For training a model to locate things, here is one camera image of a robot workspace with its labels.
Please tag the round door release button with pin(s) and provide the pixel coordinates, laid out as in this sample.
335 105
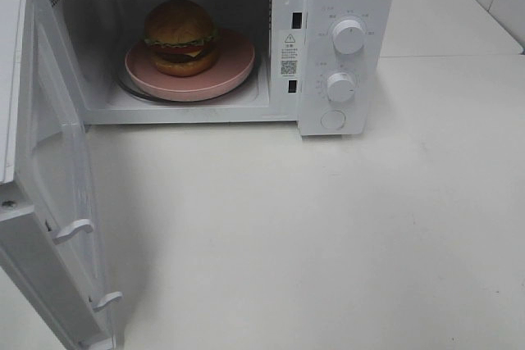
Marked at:
333 120

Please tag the pink round plate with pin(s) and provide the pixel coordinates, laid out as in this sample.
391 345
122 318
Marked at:
208 77

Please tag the burger with lettuce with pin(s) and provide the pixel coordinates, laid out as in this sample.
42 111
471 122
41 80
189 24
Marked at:
181 38

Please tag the white microwave door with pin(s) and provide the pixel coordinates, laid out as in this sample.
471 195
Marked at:
51 243

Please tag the glass microwave turntable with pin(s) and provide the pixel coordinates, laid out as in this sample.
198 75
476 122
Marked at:
252 92

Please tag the lower white microwave knob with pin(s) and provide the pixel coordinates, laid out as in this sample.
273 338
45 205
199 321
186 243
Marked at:
340 87

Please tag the white microwave knob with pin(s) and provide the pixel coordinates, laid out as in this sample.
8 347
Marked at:
348 35
340 87

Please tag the white warning label sticker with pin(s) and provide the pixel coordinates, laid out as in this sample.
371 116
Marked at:
290 53

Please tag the white microwave oven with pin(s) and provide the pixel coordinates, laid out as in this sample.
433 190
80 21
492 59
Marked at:
103 31

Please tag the upper white microwave knob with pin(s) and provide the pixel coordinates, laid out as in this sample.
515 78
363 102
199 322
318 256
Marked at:
348 35

